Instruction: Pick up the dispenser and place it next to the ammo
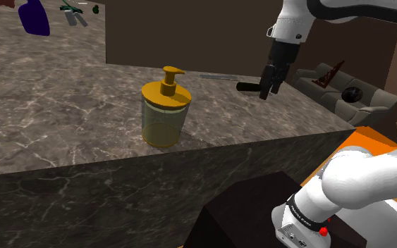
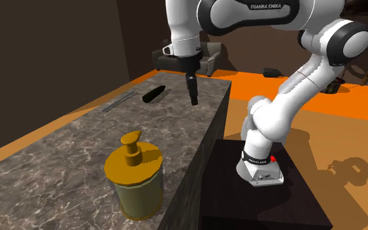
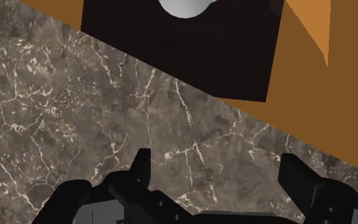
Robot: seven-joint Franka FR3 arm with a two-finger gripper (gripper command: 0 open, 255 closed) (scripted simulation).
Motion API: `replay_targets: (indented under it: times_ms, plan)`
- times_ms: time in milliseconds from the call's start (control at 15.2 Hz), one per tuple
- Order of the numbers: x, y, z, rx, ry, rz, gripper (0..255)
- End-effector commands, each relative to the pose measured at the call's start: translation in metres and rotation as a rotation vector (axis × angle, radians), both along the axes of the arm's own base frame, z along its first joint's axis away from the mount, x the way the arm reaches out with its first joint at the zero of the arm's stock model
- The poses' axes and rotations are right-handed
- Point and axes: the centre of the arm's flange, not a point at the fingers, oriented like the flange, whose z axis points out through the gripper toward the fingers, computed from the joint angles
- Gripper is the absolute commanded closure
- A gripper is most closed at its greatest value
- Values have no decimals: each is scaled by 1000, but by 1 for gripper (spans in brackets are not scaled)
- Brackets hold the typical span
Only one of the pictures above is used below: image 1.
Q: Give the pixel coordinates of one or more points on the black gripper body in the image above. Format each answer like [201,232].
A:
[282,51]

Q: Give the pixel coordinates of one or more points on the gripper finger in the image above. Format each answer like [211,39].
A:
[277,82]
[267,84]

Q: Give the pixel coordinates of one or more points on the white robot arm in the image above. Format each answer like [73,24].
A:
[356,178]

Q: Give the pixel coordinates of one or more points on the grey sofa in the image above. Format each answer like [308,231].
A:
[363,99]

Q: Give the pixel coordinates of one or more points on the yellow soap dispenser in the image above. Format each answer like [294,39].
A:
[165,110]

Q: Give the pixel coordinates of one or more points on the orange rug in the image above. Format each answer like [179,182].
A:
[370,139]

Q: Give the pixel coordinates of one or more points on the dark robot stand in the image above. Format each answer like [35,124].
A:
[253,213]

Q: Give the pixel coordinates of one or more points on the small dark green ball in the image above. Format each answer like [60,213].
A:
[95,9]

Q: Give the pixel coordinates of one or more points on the grey and green tool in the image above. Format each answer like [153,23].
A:
[72,17]

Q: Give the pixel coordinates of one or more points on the dark blue bottle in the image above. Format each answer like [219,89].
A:
[35,19]

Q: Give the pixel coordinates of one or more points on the red object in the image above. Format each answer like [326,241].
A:
[6,2]

